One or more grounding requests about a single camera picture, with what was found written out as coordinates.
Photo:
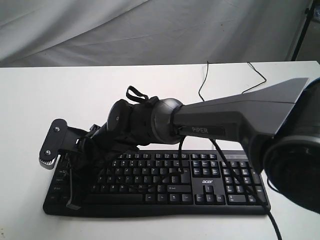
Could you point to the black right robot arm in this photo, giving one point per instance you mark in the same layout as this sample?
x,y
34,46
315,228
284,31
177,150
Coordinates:
x,y
278,128

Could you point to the black acer keyboard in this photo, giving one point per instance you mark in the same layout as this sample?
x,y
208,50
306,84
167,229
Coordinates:
x,y
155,183

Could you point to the grey backdrop cloth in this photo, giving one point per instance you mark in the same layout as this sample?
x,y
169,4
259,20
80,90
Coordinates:
x,y
65,33

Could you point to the black tripod stand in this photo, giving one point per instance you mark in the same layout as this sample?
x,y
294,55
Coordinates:
x,y
309,13

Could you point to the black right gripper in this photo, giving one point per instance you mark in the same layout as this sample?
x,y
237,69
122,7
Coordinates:
x,y
95,149

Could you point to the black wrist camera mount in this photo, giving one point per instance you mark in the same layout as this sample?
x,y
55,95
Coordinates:
x,y
60,139

